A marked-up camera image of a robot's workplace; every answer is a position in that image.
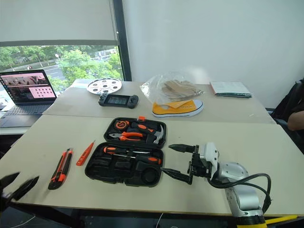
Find yellow canvas sneaker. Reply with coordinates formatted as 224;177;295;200
151;99;204;118

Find orange voltage tester pen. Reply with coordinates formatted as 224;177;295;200
76;140;96;167

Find orange black screwdriver short shaft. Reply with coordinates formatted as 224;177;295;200
113;153;162;165

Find orange black utility knife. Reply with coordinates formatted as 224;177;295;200
47;148;74;190

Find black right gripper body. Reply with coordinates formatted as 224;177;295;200
187;144;212;186

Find round silver disc with circles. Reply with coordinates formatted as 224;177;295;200
86;77;123;95

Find stack of paper booklets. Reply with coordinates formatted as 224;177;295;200
209;81;254;99

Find yellow bar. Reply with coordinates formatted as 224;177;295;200
263;214;298;225

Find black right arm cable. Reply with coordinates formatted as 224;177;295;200
207;173;273;214

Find clear plastic bag with cardboard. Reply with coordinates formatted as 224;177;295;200
139;71;205;110

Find orange black screwdriver long shaft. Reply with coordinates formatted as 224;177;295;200
103;146;152;155

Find open black laptop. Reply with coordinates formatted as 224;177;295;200
0;69;58;129

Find black handheld game controller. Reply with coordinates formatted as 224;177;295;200
98;93;140;109

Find black plastic tool case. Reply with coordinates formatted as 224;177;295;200
84;115;167;188

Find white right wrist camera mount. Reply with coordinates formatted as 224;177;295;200
198;142;219;168

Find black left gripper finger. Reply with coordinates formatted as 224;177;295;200
12;175;40;201
0;171;21;189

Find orange black tape measure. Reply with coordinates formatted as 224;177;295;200
114;120;131;131

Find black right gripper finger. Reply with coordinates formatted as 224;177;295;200
161;167;193;185
168;143;197;154

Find claw hammer orange black handle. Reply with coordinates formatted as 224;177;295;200
129;122;166;145

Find white roller blind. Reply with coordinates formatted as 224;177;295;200
0;0;120;48

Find orange handled pliers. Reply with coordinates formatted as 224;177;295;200
108;131;144;142

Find dark window frame post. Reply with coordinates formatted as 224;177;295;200
112;0;133;82

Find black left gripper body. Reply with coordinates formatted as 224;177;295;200
0;187;14;212

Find thin white cable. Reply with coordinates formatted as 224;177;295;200
156;212;165;228

